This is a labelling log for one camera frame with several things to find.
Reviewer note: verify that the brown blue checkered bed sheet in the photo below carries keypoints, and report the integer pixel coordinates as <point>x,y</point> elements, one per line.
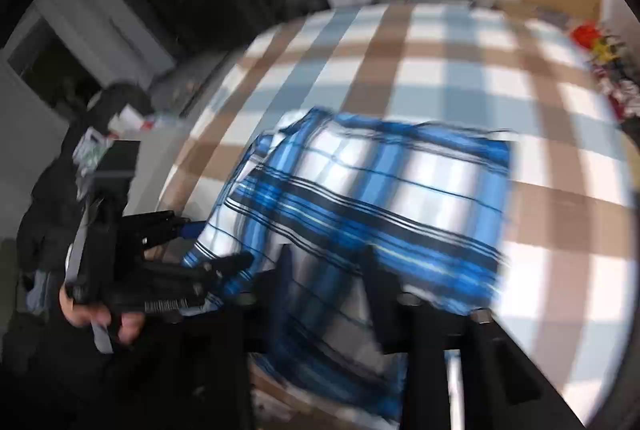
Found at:
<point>450,60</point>

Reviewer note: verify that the pile of floor shoes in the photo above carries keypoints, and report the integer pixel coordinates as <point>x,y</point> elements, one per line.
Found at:
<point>617,75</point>

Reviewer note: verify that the clear plastic bag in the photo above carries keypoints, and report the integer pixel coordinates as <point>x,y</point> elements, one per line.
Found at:
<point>92,152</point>

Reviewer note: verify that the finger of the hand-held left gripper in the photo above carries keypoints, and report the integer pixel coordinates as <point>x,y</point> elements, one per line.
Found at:
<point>160,227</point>
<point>190,277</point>

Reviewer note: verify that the person's left hand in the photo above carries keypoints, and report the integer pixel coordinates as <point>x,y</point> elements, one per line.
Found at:
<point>130,327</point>

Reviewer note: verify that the blue white plaid shirt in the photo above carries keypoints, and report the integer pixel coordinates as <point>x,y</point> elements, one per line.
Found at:
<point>375,190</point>

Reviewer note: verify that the grey mattress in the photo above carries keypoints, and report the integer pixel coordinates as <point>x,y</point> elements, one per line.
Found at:
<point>155,170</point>

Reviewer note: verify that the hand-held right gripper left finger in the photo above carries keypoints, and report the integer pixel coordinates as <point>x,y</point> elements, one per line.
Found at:
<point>280,290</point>

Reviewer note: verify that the white wardrobe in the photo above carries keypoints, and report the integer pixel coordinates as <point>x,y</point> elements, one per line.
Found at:
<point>100,30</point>

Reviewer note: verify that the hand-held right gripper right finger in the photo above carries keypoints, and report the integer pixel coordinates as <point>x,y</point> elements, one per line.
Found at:
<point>385,310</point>

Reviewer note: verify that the black chair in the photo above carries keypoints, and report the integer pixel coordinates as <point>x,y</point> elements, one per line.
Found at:
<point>120,102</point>

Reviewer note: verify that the red plastic bag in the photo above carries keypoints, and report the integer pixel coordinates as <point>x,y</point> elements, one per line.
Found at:
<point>584,34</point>

